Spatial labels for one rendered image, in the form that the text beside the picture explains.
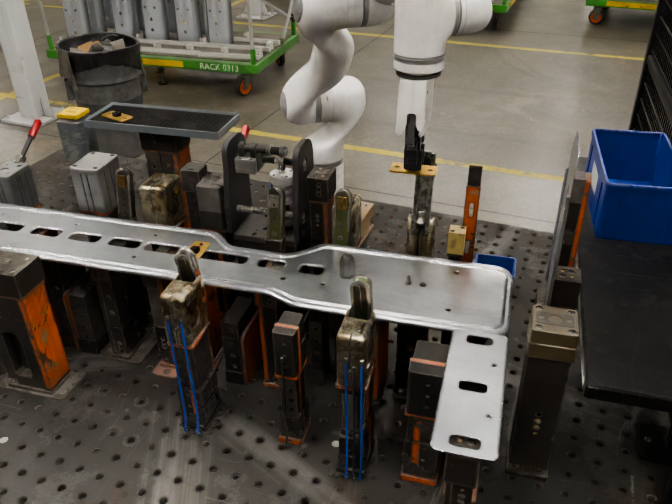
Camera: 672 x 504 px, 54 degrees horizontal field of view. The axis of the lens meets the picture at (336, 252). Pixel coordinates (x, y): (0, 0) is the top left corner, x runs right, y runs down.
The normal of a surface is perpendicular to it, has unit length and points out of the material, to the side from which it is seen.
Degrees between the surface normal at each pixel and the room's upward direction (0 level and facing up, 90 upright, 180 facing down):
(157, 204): 90
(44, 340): 90
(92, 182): 90
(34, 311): 90
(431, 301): 0
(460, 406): 0
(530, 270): 0
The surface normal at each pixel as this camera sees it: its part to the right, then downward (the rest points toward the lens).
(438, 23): 0.43, 0.49
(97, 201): -0.26, 0.52
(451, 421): -0.01, -0.85
